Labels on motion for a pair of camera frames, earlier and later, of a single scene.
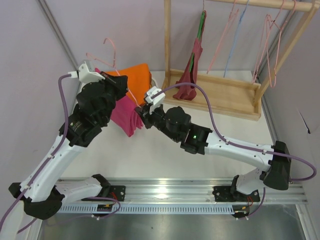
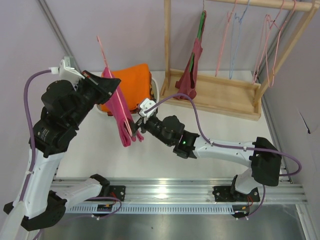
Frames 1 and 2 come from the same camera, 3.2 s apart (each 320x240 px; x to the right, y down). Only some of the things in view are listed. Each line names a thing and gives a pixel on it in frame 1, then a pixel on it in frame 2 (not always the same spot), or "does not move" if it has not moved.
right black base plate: x=229 y=194 does not move
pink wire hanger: x=114 y=66 to x=125 y=115
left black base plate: x=118 y=192 does not move
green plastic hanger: x=198 y=36 does not move
